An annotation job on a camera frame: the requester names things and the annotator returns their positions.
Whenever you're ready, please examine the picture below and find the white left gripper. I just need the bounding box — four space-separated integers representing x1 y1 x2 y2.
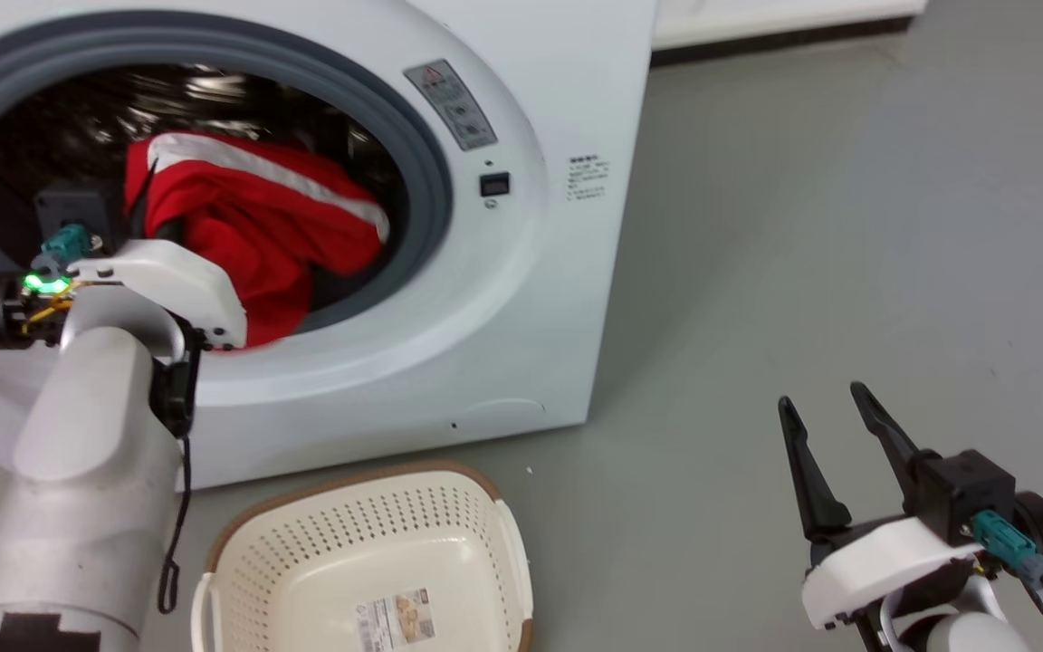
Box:
67 159 249 351

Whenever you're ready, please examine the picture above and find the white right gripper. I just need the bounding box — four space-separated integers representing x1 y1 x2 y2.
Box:
777 380 986 632

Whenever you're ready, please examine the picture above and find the red garment with white stripe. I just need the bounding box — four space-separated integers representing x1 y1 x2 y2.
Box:
123 131 392 350

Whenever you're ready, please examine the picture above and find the white front-load washing machine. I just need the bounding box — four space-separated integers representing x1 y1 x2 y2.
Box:
0 0 660 494

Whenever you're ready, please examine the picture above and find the cream perforated laundry basket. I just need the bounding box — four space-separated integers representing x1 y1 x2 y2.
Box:
190 460 537 652

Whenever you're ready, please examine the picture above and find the shiny steel washer drum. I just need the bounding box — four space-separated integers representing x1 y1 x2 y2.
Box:
0 63 410 332

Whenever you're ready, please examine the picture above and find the grey rubber door gasket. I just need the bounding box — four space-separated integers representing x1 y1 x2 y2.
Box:
0 11 455 338

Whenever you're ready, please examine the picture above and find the grey warning sticker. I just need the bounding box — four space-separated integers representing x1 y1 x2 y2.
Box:
403 59 499 153

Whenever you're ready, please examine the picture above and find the small printed text label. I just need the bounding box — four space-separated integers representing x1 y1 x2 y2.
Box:
566 156 614 203

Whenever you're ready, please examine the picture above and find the white skirting board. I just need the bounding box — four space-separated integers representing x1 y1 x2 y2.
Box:
651 0 932 53

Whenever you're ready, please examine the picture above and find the paper label with photo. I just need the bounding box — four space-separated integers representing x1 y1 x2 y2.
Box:
355 588 437 649

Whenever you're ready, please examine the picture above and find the teal left cable connector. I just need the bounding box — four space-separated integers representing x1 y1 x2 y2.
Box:
40 224 91 265

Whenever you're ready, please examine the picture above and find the teal cable connector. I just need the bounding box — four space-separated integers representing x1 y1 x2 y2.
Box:
40 224 91 265
972 510 1043 582

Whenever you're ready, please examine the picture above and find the teal right cable connector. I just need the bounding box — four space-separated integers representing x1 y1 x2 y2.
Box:
972 510 1043 582

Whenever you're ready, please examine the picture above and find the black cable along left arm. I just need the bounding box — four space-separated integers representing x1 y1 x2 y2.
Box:
156 433 195 616

